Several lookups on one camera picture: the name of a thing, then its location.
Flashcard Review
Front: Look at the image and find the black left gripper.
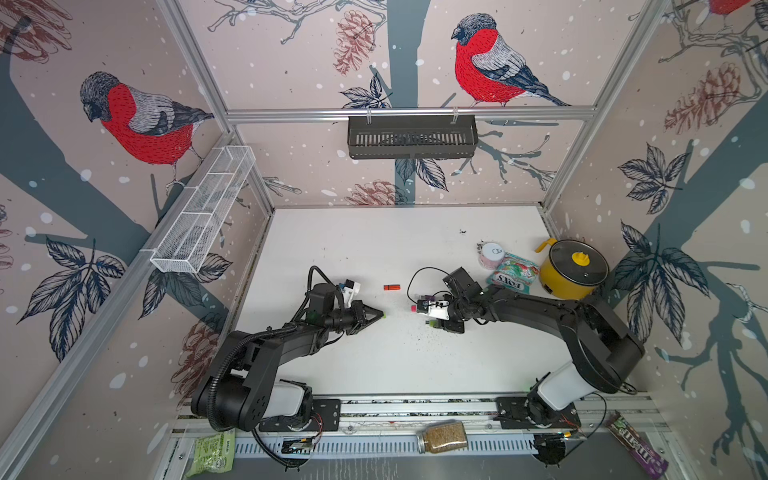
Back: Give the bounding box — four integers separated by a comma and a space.
324, 301, 383, 335

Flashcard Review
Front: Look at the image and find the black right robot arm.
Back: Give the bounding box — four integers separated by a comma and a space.
412, 268, 645, 428

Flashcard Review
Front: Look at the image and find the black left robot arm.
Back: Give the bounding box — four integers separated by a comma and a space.
191, 265, 385, 471

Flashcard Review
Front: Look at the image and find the green candy packet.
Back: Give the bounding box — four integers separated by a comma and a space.
486, 253, 540, 294

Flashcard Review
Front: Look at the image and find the glass jar with grains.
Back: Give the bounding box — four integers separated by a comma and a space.
417, 420, 468, 454

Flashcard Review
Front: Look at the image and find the yellow toy pot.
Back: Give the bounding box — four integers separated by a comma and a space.
535, 238, 610, 300

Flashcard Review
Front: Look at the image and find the green snack bag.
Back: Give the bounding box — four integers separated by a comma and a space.
185, 429, 236, 479

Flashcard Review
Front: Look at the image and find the purple candy bar pack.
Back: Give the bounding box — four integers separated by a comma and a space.
606, 411, 669, 479

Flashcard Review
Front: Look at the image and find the black wire basket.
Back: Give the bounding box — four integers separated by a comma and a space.
347, 115, 479, 160

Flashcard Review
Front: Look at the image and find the white wire shelf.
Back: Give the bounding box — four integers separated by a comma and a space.
150, 145, 255, 274

